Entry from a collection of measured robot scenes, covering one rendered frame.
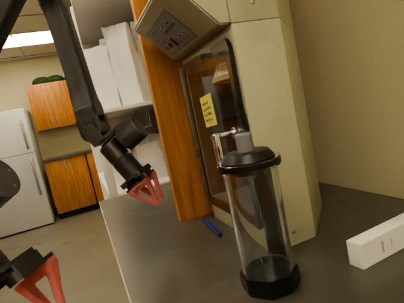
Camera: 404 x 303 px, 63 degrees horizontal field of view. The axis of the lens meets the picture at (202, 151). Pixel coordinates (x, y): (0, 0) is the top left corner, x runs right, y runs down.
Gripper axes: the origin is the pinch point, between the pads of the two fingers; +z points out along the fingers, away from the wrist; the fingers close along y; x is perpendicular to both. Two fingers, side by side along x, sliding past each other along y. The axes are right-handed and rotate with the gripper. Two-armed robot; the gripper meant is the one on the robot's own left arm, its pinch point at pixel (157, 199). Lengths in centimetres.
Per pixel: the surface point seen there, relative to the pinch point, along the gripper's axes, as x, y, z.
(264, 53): -43.1, -13.8, -9.1
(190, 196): -2.9, 13.6, 6.7
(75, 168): 234, 402, -99
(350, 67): -62, 17, 8
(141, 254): 9.8, -7.5, 7.2
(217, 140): -24.8, -15.4, -2.1
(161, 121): -12.1, 11.9, -15.9
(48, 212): 296, 365, -71
